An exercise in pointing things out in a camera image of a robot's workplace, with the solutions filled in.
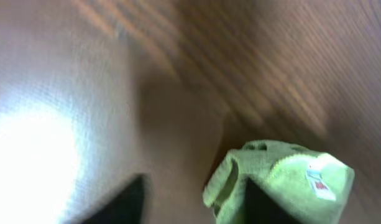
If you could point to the light green microfiber cloth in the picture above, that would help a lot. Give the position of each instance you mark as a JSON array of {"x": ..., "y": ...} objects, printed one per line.
[{"x": 310, "y": 186}]

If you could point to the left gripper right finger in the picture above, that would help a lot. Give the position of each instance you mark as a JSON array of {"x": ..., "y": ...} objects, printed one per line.
[{"x": 261, "y": 209}]

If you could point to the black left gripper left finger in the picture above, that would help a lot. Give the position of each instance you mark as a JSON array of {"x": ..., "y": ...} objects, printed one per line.
[{"x": 126, "y": 207}]

